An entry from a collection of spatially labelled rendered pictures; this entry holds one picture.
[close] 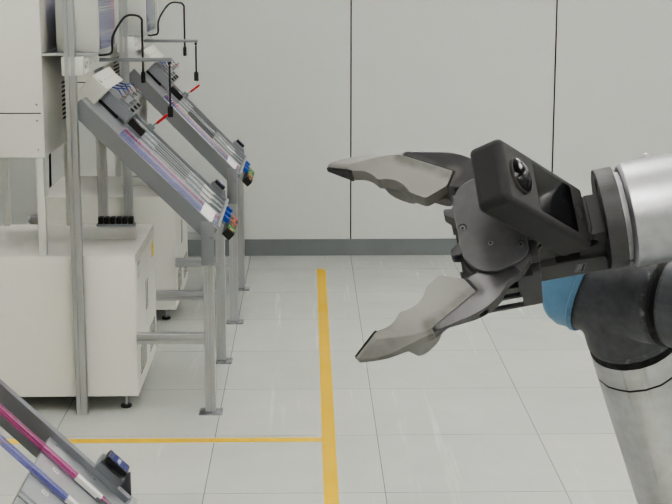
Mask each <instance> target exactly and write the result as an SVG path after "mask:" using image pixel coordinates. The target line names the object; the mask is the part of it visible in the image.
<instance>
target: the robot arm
mask: <svg viewBox="0 0 672 504"><path fill-rule="evenodd" d="M327 171H328V172H330V173H333V174H335V175H338V176H341V177H343V178H346V179H349V180H351V181H355V180H366V181H370V182H372V183H374V184H375V185H377V186H378V187H379V188H381V189H385V190H386V191H387V192H388V193H389V194H390V195H392V196H393V197H395V198H397V199H399V200H401V201H404V202H407V203H411V204H415V203H418V204H420V205H423V206H431V205H432V204H434V203H437V204H440V205H443V206H452V205H453V207H451V208H452V209H445V210H444V211H443V213H444V218H445V221H446V222H447V223H448V224H450V225H451V226H452V230H453V235H456V239H457V245H456V246H455V247H454V248H452V249H451V256H452V260H453V262H461V266H462V272H460V274H461V278H456V277H449V276H443V275H440V276H438V277H436V278H435V279H434V280H433V281H432V282H431V283H430V284H429V285H428V286H427V287H426V290H425V293H424V295H423V297H422V299H421V300H420V301H419V302H418V303H417V304H416V305H415V306H413V307H412V308H410V309H407V310H404V311H401V312H400V313H399V314H398V316H397V318H396V319H395V321H394V322H393V323H392V324H391V325H389V326H388V327H386V328H384V329H381V330H378V331H376V330H375V331H374V332H373V333H372V334H371V336H370V337H369V338H368V339H367V341H366V342H365V343H364V345H363V346H362V347H361V349H360V350H359V351H358V352H357V354H356V355H355V358H356V359H357V360H358V361H359V362H360V363H362V362H371V361H378V360H384V359H388V358H391V357H394V356H397V355H400V354H402V353H405V352H408V351H409V352H411V353H413V354H415V355H417V356H422V355H424V354H426V353H427V352H429V351H430V350H431V349H432V348H433V347H434V346H435V345H436V344H437V343H438V342H439V340H440V338H441V335H442V333H443V332H444V331H446V330H447V329H448V328H450V327H454V326H457V325H460V324H464V323H467V322H471V321H474V320H477V319H479V318H482V317H484V316H485V315H487V314H489V313H493V312H498V311H504V310H509V309H515V308H520V307H526V306H531V305H536V304H542V305H543V308H544V310H545V313H546V314H547V316H548V317H549V318H550V319H552V320H553V321H554V322H555V323H556V324H559V325H562V326H566V327H568V329H570V330H573V331H577V330H581V331H582V332H583V333H584V336H585V340H586V343H587V346H588V349H589V352H590V355H591V358H592V361H593V365H594V368H595V371H596V374H597V377H598V381H599V384H600V387H601V390H602V393H603V396H604V400H605V403H606V406H607V409H608V412H609V415H610V419H611V422H612V425H613V428H614V431H615V434H616V438H617V441H618V444H619V447H620V450H621V453H622V457H623V460H624V463H625V466H626V469H627V472H628V476H629V479H630V482H631V485H632V488H633V491H634V495H635V498H636V501H637V504H672V153H667V154H662V155H656V156H654V155H653V154H652V153H644V154H643V155H641V157H640V159H636V160H630V161H625V162H620V163H618V164H617V165H616V167H615V169H614V172H613V170H612V169H611V167H605V168H600V169H595V170H591V186H592V194H591V195H586V196H583V197H581V192H580V190H579V189H578V188H576V187H575V186H573V185H571V184H570V183H568V182H567V181H565V180H563V179H562V178H560V177H559V176H557V175H556V174H554V173H552V172H551V171H549V170H548V169H546V168H544V167H543V166H541V165H540V164H538V163H537V162H535V161H533V160H532V159H530V158H529V157H527V156H526V155H524V154H522V153H521V152H519V151H518V150H516V149H514V148H513V147H511V146H510V145H508V144H507V143H505V142H503V141H502V140H500V139H496V140H493V141H491V142H489V143H486V144H484V145H482V146H480V147H477V148H475V149H473V150H472V151H471V153H470V158H469V157H466V156H463V155H460V154H456V153H451V152H427V151H405V152H403V153H379V154H369V155H361V156H355V157H350V158H346V159H342V160H338V161H334V162H331V163H330V164H329V165H328V167H327ZM453 196H454V197H453ZM521 297H523V301H522V302H517V303H511V304H506V305H500V306H498V305H499V304H500V303H501V302H502V301H505V300H510V299H516V298H521Z"/></svg>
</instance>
